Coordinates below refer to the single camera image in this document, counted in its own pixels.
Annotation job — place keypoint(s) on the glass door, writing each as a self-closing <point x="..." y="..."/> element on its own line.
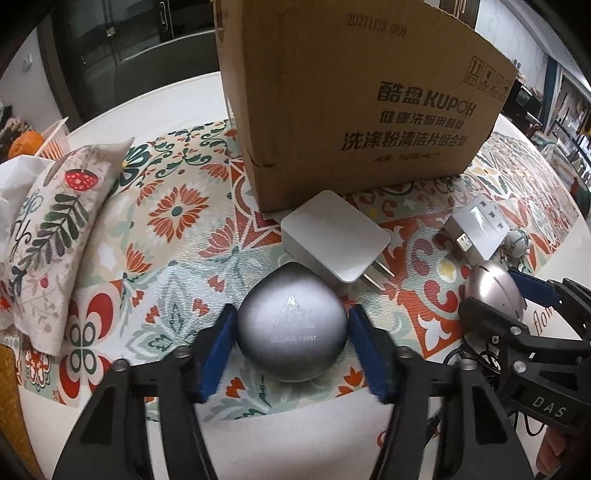
<point x="129" y="27"/>

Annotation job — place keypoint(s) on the round silver metal case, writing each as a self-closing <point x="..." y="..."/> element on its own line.
<point x="291" y="323"/>

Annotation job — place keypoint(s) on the background display shelf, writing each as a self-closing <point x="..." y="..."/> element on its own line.
<point x="563" y="120"/>

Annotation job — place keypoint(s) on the small silver USB charger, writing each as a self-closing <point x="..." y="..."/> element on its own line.
<point x="478" y="226"/>

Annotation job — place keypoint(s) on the floral patterned table mat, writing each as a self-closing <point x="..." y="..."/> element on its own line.
<point x="184" y="258"/>

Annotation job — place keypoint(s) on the silver oval computer mouse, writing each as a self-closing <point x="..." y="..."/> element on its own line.
<point x="490" y="281"/>

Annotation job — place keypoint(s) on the white plastic bag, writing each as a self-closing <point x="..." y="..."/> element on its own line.
<point x="14" y="184"/>

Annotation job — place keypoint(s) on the person's right hand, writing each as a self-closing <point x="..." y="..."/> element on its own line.
<point x="558" y="454"/>

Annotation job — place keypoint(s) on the yellow woven mat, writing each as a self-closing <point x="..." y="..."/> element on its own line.
<point x="14" y="401"/>

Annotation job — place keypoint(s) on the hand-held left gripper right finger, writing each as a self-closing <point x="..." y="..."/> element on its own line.
<point x="369" y="357"/>

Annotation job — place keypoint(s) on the orange fruit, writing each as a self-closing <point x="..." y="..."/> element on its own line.
<point x="25" y="143"/>

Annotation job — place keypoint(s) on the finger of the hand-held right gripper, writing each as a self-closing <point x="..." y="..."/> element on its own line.
<point x="501" y="330"/>
<point x="531" y="282"/>

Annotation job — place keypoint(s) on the white power adapter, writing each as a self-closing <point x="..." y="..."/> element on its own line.
<point x="334" y="235"/>

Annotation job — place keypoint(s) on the brown cardboard box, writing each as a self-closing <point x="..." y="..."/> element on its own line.
<point x="351" y="101"/>

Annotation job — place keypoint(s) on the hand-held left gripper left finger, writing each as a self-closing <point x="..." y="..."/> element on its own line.
<point x="216" y="357"/>

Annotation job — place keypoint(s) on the white plastic basket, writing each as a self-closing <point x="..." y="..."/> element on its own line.
<point x="56" y="138"/>

